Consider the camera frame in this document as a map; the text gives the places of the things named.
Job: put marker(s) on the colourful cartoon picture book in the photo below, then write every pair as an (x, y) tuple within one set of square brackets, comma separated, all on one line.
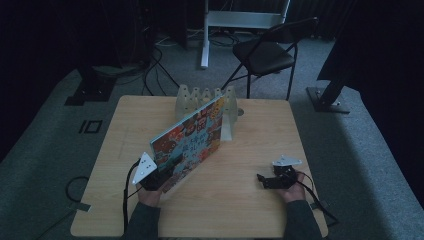
[(191, 143)]

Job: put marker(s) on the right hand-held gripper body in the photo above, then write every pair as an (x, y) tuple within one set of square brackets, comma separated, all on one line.
[(283, 178)]

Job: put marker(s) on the person's right hand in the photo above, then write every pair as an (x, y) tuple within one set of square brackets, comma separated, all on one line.
[(295, 193)]

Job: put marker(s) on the black folding chair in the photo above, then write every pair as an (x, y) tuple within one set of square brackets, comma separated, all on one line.
[(266, 55)]

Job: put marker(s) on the white metal desk frame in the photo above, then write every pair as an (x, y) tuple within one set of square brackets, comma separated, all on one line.
[(233, 19)]

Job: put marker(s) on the person's left hand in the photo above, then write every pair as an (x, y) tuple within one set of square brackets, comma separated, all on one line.
[(150, 197)]

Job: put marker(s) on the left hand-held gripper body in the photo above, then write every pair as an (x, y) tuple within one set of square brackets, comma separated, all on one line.
[(145, 168)]

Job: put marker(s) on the grey round table disc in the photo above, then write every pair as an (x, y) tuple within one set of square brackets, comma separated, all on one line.
[(240, 111)]

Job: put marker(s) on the grey tape strip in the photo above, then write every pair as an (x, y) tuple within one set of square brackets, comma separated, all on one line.
[(80, 206)]

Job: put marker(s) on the dark curtain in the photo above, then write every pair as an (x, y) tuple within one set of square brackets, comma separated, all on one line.
[(383, 50)]

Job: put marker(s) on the black stand base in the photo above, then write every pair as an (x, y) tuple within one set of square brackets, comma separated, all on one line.
[(91, 90), (328, 100)]

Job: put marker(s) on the white expandable book stand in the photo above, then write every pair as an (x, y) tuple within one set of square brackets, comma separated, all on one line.
[(230, 110)]

